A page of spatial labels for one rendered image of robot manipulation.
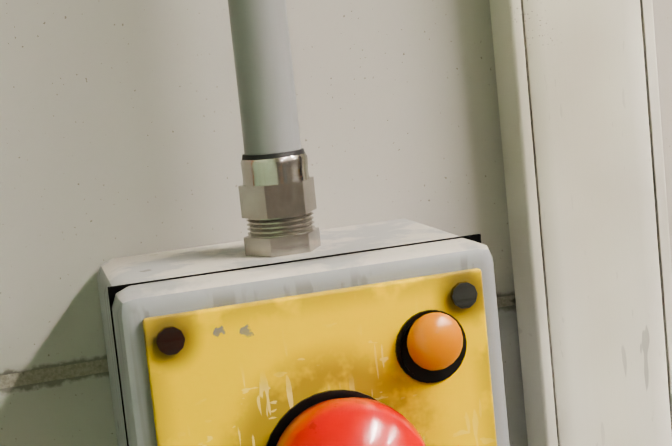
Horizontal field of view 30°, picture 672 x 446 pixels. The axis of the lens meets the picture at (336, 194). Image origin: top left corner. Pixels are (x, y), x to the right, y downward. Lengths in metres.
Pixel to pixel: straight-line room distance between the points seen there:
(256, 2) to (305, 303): 0.08
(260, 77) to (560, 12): 0.10
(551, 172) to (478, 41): 0.05
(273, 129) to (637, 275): 0.13
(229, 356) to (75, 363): 0.08
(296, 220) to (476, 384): 0.07
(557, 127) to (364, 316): 0.11
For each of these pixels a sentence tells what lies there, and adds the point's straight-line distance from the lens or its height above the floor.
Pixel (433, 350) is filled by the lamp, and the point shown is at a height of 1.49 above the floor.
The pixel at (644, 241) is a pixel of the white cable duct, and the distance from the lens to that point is 0.41.
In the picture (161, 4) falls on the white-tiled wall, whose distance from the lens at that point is 0.38.
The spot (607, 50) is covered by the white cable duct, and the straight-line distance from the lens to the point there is 0.40.
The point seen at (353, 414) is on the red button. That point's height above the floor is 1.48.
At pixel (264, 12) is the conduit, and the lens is 0.34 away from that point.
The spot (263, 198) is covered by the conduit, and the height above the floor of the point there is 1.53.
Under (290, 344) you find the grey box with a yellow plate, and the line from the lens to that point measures 0.32.
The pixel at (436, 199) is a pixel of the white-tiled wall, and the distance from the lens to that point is 0.40.
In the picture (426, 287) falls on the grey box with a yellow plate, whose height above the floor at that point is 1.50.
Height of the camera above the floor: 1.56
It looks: 6 degrees down
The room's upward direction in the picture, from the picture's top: 6 degrees counter-clockwise
